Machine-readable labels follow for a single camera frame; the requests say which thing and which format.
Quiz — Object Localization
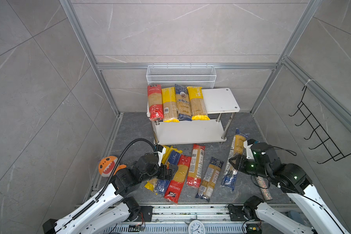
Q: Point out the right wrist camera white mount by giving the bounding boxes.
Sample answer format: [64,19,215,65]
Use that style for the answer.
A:
[243,138,256,158]

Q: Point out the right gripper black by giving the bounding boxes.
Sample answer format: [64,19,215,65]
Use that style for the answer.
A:
[228,153,271,180]

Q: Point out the yellow Pastatime spaghetti bag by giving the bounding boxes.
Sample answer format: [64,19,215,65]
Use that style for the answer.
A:
[187,86,210,121]

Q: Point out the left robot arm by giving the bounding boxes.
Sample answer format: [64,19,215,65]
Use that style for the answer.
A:
[43,153,178,234]

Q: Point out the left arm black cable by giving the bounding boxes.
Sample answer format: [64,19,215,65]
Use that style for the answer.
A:
[73,138,157,220]

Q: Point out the blue Barilla spaghetti box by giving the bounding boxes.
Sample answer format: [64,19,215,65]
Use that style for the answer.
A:
[155,149,181,196]

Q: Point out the red white label spaghetti bag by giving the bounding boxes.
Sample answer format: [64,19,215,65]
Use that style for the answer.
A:
[187,144,205,188]

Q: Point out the white wire mesh basket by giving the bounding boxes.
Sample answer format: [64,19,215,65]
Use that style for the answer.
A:
[146,65,216,89]

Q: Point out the white analog clock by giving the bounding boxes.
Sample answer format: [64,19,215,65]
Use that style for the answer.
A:
[188,220,206,234]

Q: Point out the glitter silver microphone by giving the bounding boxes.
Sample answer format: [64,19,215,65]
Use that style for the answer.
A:
[255,176,273,201]

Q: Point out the white two-tier shelf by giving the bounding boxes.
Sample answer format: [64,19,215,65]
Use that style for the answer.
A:
[151,88,240,145]

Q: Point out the blue white label spaghetti bag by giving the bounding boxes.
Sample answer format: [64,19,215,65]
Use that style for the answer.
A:
[196,157,224,201]

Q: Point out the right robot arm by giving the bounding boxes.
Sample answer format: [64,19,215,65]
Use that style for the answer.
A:
[229,139,348,234]

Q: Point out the orange shark plush toy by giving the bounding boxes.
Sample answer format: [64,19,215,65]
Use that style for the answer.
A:
[98,156,118,177]

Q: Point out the black wall hook rack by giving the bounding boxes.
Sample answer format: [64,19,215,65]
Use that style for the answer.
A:
[289,86,351,164]

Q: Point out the blue Ankara spaghetti bag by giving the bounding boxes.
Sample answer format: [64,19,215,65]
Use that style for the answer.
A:
[175,84,192,121]

